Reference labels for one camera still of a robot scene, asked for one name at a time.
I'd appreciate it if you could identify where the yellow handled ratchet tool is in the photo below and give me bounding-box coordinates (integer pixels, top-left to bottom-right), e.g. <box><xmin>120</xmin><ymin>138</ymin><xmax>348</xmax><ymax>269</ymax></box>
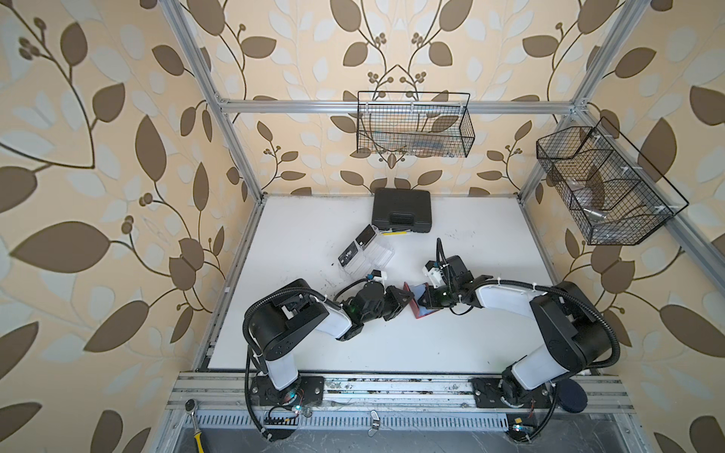
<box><xmin>185</xmin><ymin>398</ymin><xmax>205</xmax><ymax>453</ymax></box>

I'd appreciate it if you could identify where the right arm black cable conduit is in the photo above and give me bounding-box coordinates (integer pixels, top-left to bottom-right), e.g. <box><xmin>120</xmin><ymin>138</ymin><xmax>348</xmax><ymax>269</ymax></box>
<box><xmin>434</xmin><ymin>237</ymin><xmax>621</xmax><ymax>369</ymax></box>

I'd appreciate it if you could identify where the clear plastic organizer box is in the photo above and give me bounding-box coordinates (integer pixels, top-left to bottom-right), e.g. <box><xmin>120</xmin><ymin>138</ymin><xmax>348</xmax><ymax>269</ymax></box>
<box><xmin>336</xmin><ymin>236</ymin><xmax>395</xmax><ymax>279</ymax></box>

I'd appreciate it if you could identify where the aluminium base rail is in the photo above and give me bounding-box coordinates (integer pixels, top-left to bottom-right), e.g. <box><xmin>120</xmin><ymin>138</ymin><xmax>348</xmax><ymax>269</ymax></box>
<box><xmin>151</xmin><ymin>372</ymin><xmax>651</xmax><ymax>452</ymax></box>

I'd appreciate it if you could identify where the black wire basket back wall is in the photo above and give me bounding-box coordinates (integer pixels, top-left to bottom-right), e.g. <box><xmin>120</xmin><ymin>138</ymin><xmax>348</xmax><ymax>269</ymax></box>
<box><xmin>356</xmin><ymin>90</ymin><xmax>476</xmax><ymax>159</ymax></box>

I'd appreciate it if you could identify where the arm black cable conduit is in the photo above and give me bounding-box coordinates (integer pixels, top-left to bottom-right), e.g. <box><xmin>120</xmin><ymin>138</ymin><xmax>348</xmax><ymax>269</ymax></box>
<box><xmin>434</xmin><ymin>237</ymin><xmax>621</xmax><ymax>369</ymax></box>
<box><xmin>242</xmin><ymin>274</ymin><xmax>375</xmax><ymax>443</ymax></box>

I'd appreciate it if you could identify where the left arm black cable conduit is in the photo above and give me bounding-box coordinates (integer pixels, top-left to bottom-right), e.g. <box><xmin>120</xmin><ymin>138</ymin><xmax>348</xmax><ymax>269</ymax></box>
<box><xmin>242</xmin><ymin>274</ymin><xmax>375</xmax><ymax>443</ymax></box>

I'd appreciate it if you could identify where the red leather card holder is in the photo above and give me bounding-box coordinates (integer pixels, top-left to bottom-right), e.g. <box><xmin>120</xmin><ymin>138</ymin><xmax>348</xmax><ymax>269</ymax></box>
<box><xmin>404</xmin><ymin>282</ymin><xmax>440</xmax><ymax>319</ymax></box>

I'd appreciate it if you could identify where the black wire basket right wall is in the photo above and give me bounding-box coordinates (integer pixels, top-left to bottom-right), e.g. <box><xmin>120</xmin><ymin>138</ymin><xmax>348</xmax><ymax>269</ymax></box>
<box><xmin>536</xmin><ymin>117</ymin><xmax>689</xmax><ymax>247</ymax></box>

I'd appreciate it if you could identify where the black plastic tool case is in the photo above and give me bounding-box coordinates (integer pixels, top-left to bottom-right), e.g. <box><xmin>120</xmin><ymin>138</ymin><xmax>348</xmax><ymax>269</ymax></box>
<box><xmin>371</xmin><ymin>188</ymin><xmax>432</xmax><ymax>233</ymax></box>

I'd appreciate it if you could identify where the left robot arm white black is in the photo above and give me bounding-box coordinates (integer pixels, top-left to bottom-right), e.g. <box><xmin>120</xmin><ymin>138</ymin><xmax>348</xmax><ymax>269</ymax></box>
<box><xmin>243</xmin><ymin>271</ymin><xmax>413</xmax><ymax>392</ymax></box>

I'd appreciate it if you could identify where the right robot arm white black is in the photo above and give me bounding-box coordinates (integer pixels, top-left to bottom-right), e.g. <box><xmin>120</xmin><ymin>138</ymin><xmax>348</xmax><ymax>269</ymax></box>
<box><xmin>416</xmin><ymin>277</ymin><xmax>621</xmax><ymax>401</ymax></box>

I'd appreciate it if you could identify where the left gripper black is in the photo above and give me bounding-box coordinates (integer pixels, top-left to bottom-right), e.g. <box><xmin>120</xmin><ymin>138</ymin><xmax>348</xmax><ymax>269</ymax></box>
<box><xmin>359</xmin><ymin>287</ymin><xmax>416</xmax><ymax>328</ymax></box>

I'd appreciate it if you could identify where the black wire basket wall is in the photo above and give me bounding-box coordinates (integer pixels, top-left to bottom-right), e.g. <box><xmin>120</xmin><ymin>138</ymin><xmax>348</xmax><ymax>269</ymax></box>
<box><xmin>536</xmin><ymin>117</ymin><xmax>689</xmax><ymax>247</ymax></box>
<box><xmin>356</xmin><ymin>90</ymin><xmax>476</xmax><ymax>159</ymax></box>

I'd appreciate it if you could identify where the dark round disc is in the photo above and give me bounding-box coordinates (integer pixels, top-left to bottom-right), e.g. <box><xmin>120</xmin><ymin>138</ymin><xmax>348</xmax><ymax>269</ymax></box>
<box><xmin>555</xmin><ymin>379</ymin><xmax>588</xmax><ymax>413</ymax></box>

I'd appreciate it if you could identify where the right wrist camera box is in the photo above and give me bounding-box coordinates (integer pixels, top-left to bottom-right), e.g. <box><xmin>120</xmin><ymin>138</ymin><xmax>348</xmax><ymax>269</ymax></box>
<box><xmin>424</xmin><ymin>256</ymin><xmax>474</xmax><ymax>290</ymax></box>

